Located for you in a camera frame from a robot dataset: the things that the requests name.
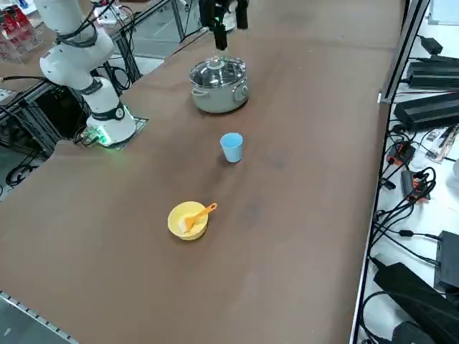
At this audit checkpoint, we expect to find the orange black power strip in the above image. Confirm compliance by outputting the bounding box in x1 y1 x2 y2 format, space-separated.
387 140 417 166

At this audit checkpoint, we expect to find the aluminium frame post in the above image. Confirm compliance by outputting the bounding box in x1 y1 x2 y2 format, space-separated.
378 0 431 105

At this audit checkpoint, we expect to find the aluminium rail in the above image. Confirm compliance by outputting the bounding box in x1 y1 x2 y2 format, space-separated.
0 290 78 344

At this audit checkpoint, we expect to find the clear acrylic rack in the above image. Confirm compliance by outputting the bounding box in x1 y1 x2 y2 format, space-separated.
0 6 46 64

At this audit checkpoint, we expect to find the yellow plastic bowl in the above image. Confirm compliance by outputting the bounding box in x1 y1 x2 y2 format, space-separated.
166 201 209 241

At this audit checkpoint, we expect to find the black power supply brick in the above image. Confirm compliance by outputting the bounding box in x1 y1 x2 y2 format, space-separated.
407 61 459 89
393 92 459 132

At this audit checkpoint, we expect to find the grey electric cooking pot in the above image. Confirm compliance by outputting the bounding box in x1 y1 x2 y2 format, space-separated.
189 56 250 114

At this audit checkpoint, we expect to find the large black power adapter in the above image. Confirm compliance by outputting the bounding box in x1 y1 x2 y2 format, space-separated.
373 262 459 334

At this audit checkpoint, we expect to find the black metal frame stand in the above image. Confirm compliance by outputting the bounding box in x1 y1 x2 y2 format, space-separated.
0 78 89 161

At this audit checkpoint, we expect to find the blue plastic cup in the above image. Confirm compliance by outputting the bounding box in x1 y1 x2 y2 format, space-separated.
219 132 244 163

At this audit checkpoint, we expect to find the printed paper card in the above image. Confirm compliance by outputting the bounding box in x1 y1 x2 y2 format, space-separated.
425 127 459 162

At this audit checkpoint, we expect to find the black electronics box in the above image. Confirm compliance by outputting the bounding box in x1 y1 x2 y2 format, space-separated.
433 231 459 291

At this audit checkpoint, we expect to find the small black power adapter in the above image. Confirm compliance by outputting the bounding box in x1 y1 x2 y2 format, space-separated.
420 35 444 55

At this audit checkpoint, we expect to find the glass pot lid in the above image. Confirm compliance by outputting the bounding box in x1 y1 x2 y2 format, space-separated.
189 56 247 87

